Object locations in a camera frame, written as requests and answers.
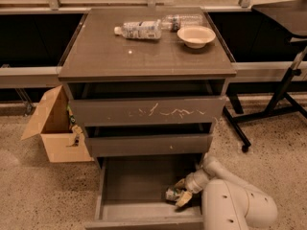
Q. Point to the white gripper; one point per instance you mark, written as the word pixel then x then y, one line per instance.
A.
pixel 194 184

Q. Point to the green silver 7up can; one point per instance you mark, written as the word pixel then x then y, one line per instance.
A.
pixel 173 194

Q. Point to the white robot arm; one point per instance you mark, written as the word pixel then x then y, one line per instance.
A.
pixel 228 201

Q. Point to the bottom grey open drawer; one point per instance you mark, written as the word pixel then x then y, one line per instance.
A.
pixel 132 194

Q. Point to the middle grey drawer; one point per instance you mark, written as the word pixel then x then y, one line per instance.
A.
pixel 148 145

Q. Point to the dark grey drawer cabinet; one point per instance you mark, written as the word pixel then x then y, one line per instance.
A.
pixel 103 65

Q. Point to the top grey drawer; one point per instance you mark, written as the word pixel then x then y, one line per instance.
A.
pixel 138 112

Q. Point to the items inside cardboard box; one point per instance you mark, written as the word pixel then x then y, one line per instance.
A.
pixel 73 126

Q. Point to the open cardboard box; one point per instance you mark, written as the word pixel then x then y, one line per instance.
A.
pixel 51 122

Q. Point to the white paper bowl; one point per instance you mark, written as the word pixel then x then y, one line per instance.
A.
pixel 196 37

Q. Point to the labelled clear water bottle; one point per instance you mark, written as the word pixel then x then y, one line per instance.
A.
pixel 140 30

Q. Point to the clear bottle dark label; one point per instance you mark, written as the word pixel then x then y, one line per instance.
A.
pixel 174 22

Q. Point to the black rolling stand table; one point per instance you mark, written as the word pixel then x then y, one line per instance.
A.
pixel 290 16

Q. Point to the metal window ledge rail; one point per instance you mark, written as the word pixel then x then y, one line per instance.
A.
pixel 29 77

